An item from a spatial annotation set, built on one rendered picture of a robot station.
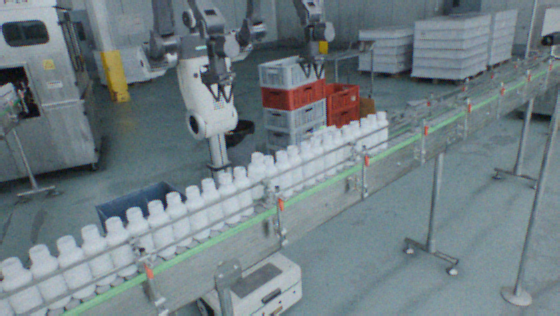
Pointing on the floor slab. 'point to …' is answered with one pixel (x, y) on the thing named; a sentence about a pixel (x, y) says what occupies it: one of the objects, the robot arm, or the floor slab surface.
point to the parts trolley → (348, 65)
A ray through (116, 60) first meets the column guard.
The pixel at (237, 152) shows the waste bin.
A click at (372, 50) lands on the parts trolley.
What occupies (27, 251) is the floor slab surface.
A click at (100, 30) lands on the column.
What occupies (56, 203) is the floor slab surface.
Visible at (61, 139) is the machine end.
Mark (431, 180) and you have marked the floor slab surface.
